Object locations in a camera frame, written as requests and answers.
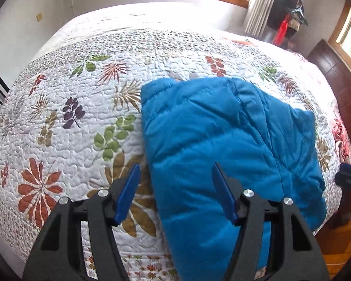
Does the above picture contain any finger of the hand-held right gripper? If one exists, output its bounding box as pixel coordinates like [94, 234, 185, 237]
[334, 162, 351, 193]

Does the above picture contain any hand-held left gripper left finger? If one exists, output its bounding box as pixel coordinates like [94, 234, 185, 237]
[22, 163, 142, 281]

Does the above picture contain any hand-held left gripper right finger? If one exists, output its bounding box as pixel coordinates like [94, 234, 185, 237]
[211, 162, 331, 281]

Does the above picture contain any blue puffer jacket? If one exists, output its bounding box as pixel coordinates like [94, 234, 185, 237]
[140, 76, 328, 281]

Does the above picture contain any red patterned blanket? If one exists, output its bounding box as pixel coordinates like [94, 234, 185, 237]
[330, 117, 351, 167]

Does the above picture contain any floral quilted bedspread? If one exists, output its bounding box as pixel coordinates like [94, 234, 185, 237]
[0, 4, 351, 281]

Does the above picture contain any dark wooden furniture panel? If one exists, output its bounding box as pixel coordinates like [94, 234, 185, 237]
[306, 39, 351, 164]

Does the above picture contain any narrow wooden framed window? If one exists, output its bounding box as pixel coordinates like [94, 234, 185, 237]
[328, 0, 351, 68]

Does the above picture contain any red hanging item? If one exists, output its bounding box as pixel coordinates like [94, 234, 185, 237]
[273, 15, 290, 45]

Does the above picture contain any white curtain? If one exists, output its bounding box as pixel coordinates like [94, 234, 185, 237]
[243, 0, 278, 37]

